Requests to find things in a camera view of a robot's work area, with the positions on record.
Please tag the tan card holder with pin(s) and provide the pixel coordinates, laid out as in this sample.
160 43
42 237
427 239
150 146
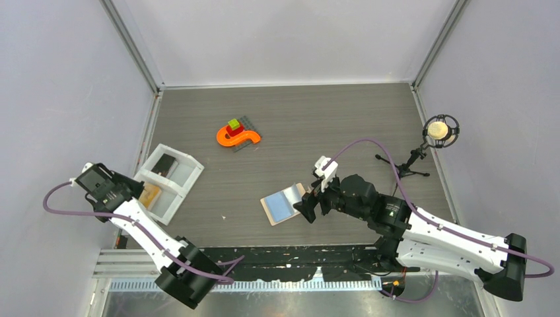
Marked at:
278 207

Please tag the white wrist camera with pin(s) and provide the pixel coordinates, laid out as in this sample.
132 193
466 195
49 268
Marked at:
84 169
325 169

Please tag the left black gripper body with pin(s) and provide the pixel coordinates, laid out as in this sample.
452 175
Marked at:
135 187

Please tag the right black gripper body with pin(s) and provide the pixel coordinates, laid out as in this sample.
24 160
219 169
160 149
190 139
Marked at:
332 198

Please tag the grey studded baseplate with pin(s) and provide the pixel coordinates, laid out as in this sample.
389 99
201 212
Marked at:
248 125

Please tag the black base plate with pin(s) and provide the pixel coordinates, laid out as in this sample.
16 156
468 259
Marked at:
301 263

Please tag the orange curved toy track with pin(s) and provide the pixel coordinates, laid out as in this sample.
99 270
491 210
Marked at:
247 135

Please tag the white slotted cable duct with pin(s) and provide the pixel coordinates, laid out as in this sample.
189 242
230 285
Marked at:
315 284

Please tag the green toy block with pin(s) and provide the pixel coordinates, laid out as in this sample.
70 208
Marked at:
234 124

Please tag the black credit card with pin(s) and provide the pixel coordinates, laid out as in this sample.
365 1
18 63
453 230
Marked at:
165 165

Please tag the red toy block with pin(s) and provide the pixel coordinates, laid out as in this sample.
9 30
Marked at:
232 133

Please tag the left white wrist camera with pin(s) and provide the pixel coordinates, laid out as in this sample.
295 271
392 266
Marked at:
84 169

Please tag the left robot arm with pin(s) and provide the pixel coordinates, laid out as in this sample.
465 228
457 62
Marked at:
185 272

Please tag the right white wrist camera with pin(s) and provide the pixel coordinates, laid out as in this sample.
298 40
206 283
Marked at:
325 169

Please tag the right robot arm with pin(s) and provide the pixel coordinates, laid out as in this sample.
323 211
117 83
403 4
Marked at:
420 239

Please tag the microphone on tripod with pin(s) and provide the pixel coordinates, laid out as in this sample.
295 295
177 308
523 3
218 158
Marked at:
439 132

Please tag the white divided tray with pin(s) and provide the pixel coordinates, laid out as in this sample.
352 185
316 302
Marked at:
175 184

